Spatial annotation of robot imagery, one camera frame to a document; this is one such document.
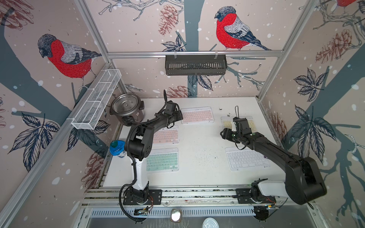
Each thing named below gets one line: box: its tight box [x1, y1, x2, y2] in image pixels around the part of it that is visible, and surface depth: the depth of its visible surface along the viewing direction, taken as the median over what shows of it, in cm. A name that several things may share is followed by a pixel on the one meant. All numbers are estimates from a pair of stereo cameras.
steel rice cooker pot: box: [109, 93, 145, 127], surface depth 97 cm
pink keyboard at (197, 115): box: [180, 106, 215, 124], surface depth 109 cm
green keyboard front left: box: [145, 147, 180, 174], surface depth 88 cm
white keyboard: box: [224, 146, 271, 171], surface depth 87 cm
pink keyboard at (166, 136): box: [153, 125, 180, 145], surface depth 99 cm
